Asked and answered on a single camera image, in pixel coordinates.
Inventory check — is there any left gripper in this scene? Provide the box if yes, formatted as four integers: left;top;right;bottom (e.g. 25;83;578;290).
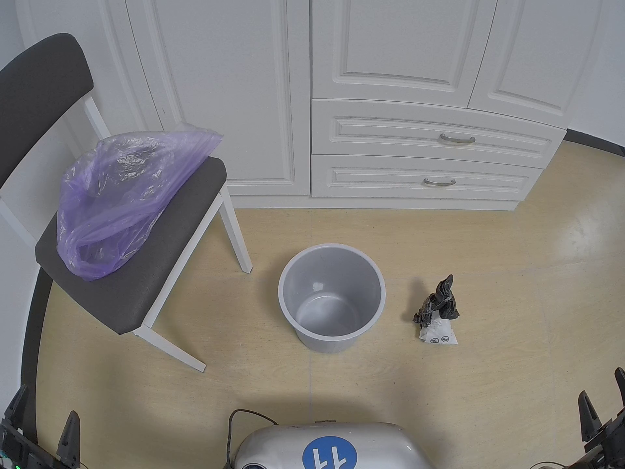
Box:
0;384;81;469

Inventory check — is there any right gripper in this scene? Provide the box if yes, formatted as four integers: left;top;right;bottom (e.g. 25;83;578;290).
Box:
578;367;625;469

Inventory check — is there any white printed wrapper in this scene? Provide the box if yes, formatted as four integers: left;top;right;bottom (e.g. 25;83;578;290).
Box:
417;313;460;347

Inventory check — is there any black plastic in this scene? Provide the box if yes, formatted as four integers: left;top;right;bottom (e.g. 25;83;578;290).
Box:
412;274;461;326

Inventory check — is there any purple plastic bag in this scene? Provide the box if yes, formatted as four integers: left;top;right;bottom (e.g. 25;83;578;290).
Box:
56;121;224;282

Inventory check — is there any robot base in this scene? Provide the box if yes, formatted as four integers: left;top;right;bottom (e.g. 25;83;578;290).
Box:
236;422;435;469

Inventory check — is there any white trash bin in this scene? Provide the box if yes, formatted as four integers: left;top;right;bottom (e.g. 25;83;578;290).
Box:
278;244;386;354

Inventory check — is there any white chair dark grey seat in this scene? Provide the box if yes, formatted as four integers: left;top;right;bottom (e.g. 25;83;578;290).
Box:
0;33;253;372

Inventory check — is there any white wardrobe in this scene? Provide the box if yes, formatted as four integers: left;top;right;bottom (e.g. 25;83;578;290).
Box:
15;0;606;211

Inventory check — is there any black cable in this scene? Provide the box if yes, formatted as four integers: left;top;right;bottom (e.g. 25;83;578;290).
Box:
226;409;279;469

